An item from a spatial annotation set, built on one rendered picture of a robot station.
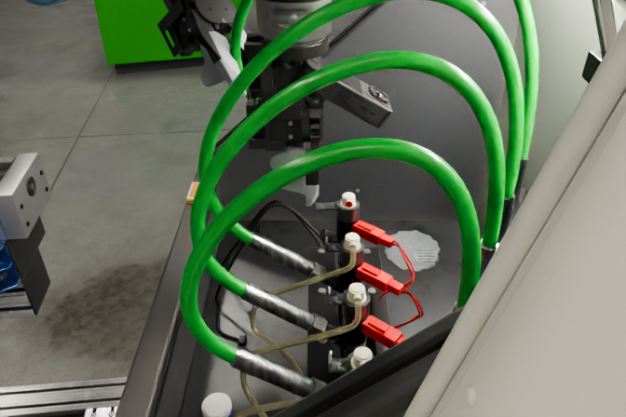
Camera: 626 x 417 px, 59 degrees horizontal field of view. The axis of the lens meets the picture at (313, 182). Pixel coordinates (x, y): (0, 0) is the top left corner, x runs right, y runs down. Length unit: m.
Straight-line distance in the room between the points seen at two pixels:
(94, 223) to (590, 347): 2.49
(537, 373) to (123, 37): 3.90
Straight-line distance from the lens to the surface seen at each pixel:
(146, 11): 3.98
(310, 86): 0.43
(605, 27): 0.28
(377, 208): 1.08
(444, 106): 0.99
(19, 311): 1.16
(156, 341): 0.74
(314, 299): 0.72
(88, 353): 2.07
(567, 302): 0.23
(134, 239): 2.47
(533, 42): 0.63
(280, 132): 0.60
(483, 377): 0.28
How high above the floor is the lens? 1.49
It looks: 33 degrees down
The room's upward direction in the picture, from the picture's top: straight up
